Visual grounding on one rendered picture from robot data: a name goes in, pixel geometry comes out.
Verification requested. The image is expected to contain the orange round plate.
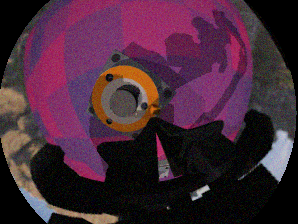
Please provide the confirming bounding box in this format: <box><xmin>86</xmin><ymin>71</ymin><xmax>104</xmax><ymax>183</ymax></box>
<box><xmin>92</xmin><ymin>65</ymin><xmax>161</xmax><ymax>132</ymax></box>

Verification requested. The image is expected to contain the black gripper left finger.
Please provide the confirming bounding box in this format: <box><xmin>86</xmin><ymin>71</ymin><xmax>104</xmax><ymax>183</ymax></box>
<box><xmin>97</xmin><ymin>117</ymin><xmax>160</xmax><ymax>176</ymax></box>

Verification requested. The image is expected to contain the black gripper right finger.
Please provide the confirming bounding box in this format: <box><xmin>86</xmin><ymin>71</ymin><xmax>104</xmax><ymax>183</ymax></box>
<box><xmin>154</xmin><ymin>117</ymin><xmax>223</xmax><ymax>177</ymax></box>

